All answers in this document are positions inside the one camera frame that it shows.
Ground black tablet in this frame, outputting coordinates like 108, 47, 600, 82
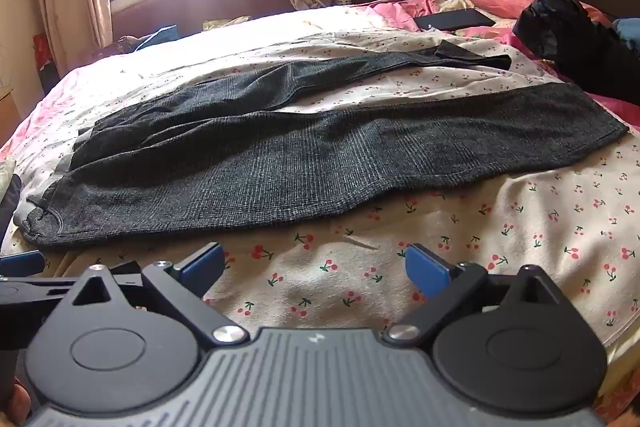
414, 8, 497, 32

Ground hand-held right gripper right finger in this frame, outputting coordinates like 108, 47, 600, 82
384, 244, 557, 344

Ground pink cartoon print bedsheet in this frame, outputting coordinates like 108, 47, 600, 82
0, 0, 640, 427

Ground cherry print white sheet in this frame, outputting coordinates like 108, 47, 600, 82
0, 26, 640, 403

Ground blue jacket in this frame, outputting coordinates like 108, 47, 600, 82
145, 25, 180, 44

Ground dark grey plaid pants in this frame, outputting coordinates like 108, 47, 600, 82
25, 39, 630, 254

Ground blue cloth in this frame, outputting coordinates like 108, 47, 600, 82
612, 18, 640, 46

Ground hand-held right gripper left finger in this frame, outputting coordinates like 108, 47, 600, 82
74, 242, 250, 344

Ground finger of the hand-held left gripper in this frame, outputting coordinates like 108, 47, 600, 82
0, 251, 77, 312

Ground black crumpled cloth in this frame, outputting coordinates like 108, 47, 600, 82
512, 0, 640, 128

